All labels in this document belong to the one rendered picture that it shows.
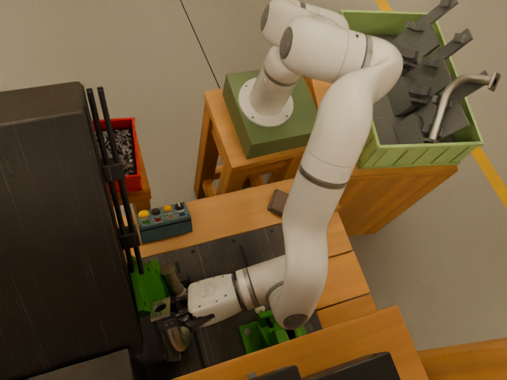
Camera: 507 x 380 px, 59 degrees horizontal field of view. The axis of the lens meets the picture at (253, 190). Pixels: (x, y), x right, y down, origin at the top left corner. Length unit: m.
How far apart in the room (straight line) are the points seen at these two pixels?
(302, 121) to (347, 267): 0.50
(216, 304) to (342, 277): 0.62
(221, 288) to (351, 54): 0.51
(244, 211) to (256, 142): 0.23
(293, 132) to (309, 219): 0.74
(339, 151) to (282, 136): 0.76
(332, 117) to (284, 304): 0.35
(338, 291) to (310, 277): 0.60
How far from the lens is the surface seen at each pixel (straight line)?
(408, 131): 1.74
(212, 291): 0.93
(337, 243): 1.45
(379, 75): 0.81
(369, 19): 1.98
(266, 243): 1.37
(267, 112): 1.47
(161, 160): 2.45
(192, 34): 2.97
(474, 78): 1.69
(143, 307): 0.92
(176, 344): 1.00
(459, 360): 1.04
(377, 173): 1.73
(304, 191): 0.78
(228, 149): 1.53
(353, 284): 1.44
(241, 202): 1.40
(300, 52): 0.82
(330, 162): 0.74
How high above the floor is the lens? 2.18
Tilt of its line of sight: 64 degrees down
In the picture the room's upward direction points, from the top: 23 degrees clockwise
